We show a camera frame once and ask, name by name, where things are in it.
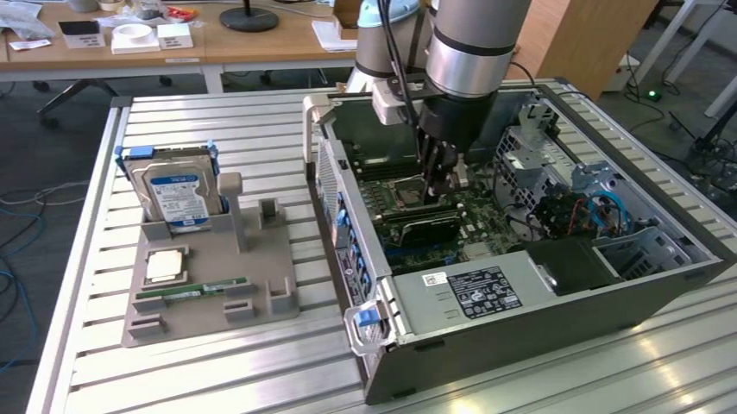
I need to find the white table frame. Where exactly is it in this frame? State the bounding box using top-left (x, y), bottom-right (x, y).
top-left (630, 0), bottom-right (737, 118)

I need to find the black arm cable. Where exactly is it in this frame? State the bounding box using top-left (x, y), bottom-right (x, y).
top-left (377, 0), bottom-right (423, 127)

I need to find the clear plastic bag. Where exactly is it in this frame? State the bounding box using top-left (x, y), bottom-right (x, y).
top-left (0, 1), bottom-right (57, 41)

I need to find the white tape roll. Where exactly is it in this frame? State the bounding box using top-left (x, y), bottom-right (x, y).
top-left (112, 23), bottom-right (154, 44)

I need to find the white socket box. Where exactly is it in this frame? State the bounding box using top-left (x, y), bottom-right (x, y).
top-left (612, 53), bottom-right (643, 94)

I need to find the tall silver disk bay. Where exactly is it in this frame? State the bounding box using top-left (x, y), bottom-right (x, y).
top-left (492, 95), bottom-right (582, 225)

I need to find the white box with black top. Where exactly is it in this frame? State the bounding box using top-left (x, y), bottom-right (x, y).
top-left (55, 20), bottom-right (106, 50)

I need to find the silver metal bracket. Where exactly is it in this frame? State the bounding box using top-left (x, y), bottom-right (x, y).
top-left (568, 161), bottom-right (626, 204)

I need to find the white floor cable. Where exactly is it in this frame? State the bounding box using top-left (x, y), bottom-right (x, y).
top-left (0, 180), bottom-right (88, 207)

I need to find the flat white box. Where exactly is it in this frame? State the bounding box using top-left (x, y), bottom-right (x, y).
top-left (109, 37), bottom-right (162, 56)

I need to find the CPU socket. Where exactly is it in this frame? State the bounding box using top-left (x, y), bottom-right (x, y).
top-left (389, 175), bottom-right (431, 212)

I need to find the green RAM stick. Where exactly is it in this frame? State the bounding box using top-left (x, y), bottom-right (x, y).
top-left (137, 278), bottom-right (249, 301)

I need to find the black round lamp base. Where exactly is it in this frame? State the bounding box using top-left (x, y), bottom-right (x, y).
top-left (217, 0), bottom-right (280, 34)

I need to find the grey parts rack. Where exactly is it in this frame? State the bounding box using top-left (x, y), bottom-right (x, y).
top-left (118, 172), bottom-right (300, 348)

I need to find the stack of white papers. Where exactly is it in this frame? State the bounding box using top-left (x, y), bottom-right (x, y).
top-left (309, 19), bottom-right (359, 53)

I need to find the wooden cabinet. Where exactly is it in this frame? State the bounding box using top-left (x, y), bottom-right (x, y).
top-left (505, 0), bottom-right (660, 101)

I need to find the wooden office desk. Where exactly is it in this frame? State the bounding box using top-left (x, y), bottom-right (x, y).
top-left (0, 2), bottom-right (208, 94)
top-left (204, 0), bottom-right (523, 94)

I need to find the red and white card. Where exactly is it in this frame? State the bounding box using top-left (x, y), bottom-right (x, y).
top-left (6, 38), bottom-right (54, 52)

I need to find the low silver disk bay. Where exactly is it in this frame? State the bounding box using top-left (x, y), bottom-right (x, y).
top-left (590, 226), bottom-right (695, 281)

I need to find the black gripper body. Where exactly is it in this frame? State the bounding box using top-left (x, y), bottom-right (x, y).
top-left (413, 95), bottom-right (495, 152)

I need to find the white cube box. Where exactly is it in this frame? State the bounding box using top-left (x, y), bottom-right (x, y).
top-left (154, 22), bottom-right (196, 51)

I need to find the hard disk in blue caddy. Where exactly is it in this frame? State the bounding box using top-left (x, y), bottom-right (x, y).
top-left (113, 140), bottom-right (224, 236)

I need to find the open grey PC case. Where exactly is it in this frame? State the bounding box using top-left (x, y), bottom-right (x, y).
top-left (301, 81), bottom-right (737, 406)

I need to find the black cable behind case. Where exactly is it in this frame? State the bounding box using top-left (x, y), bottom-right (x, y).
top-left (508, 61), bottom-right (537, 87)

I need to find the blue floor cable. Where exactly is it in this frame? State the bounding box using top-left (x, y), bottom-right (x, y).
top-left (0, 206), bottom-right (45, 372)

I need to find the light blue wire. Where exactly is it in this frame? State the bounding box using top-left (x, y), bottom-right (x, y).
top-left (590, 189), bottom-right (634, 236)

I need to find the silver CPU chip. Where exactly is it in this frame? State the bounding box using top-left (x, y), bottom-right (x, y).
top-left (142, 251), bottom-right (186, 284)

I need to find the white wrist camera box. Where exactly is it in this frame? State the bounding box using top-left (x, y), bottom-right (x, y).
top-left (371, 79), bottom-right (420, 127)

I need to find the grey power supply unit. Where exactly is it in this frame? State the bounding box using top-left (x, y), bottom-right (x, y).
top-left (376, 251), bottom-right (564, 336)

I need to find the black chair base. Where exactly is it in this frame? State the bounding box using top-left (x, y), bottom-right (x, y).
top-left (33, 77), bottom-right (173, 129)

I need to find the green motherboard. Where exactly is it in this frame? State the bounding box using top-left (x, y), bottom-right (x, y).
top-left (343, 141), bottom-right (533, 277)

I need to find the black graphics card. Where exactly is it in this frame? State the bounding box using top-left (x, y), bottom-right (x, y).
top-left (389, 214), bottom-right (464, 250)

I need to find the brown cardboard box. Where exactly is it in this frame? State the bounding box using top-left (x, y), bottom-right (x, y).
top-left (332, 0), bottom-right (364, 30)

